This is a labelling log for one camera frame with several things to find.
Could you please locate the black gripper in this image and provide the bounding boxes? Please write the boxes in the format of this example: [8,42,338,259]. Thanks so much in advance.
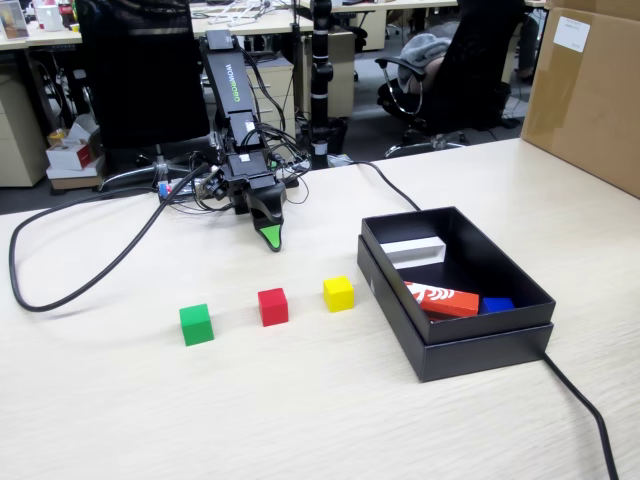
[222,152,287,253]

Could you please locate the red wooden cube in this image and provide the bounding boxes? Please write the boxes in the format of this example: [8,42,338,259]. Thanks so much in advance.
[257,287,290,328]

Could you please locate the yellow wooden cube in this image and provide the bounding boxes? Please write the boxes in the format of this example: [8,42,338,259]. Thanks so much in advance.
[322,275,355,314]

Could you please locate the green wooden cube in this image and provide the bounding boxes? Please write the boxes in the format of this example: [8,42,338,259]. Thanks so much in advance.
[178,303,215,347]

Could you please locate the white rectangular box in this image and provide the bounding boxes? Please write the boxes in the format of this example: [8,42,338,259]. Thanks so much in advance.
[379,236,447,271]

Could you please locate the orange box with white print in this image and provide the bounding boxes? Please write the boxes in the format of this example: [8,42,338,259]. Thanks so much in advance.
[403,280,480,321]

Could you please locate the small brown cardboard box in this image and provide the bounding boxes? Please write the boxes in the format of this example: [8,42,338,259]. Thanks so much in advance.
[47,167,104,191]

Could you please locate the white and red open box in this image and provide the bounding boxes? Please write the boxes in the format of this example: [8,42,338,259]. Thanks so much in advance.
[45,113,104,172]

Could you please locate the black cardboard box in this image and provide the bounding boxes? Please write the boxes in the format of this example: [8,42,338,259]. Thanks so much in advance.
[360,204,558,346]

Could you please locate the large brown cardboard box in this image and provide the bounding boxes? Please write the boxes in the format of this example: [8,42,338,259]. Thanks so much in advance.
[519,0,640,199]

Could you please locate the robot controller circuit board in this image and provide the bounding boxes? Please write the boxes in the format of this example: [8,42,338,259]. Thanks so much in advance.
[157,175,211,201]

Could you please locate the black pole stand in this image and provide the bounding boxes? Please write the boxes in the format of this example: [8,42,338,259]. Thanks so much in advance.
[299,0,349,170]

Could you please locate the black mesh office chair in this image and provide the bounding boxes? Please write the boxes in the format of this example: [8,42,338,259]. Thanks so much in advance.
[73,0,211,194]

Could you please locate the white folding stand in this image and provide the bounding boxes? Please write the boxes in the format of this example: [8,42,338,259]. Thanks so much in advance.
[207,0,269,27]

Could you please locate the grey folded blanket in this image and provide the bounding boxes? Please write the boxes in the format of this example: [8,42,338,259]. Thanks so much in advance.
[399,32,454,94]

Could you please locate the blue wooden cube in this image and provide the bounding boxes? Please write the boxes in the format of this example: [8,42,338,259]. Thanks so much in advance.
[479,296,516,315]

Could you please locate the light wooden office desk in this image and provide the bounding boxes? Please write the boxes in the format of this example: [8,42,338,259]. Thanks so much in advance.
[299,0,461,14]
[0,7,314,51]

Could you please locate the black chair with chrome armrests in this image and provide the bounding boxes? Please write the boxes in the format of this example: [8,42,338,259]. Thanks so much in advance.
[374,0,526,160]

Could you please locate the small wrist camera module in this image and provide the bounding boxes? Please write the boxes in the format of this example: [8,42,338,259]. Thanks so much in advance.
[192,167,226,201]

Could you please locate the thin black wire bundle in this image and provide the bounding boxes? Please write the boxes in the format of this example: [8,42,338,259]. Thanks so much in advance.
[237,42,309,206]

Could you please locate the thick black cable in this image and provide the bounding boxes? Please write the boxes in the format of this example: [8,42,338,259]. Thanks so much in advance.
[8,164,211,314]
[319,159,621,480]

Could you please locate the clear picture frame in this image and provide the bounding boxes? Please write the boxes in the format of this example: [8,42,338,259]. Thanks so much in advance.
[0,0,30,40]

